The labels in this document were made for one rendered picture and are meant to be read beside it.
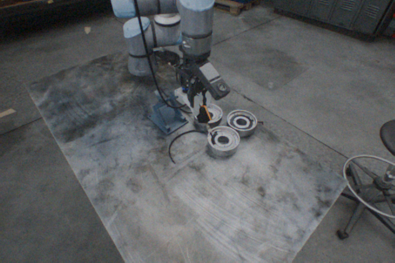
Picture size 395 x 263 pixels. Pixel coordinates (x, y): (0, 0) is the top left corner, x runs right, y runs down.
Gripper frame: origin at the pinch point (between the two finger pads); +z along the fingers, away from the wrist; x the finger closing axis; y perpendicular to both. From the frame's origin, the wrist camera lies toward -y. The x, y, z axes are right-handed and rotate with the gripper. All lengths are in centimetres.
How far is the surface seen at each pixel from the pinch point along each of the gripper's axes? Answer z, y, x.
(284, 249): 13.1, -38.5, 9.4
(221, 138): 11.7, -5.4, -4.6
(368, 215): 93, -65, -81
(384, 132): 32, -44, -77
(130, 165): 13.2, 7.3, 23.8
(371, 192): 74, -58, -80
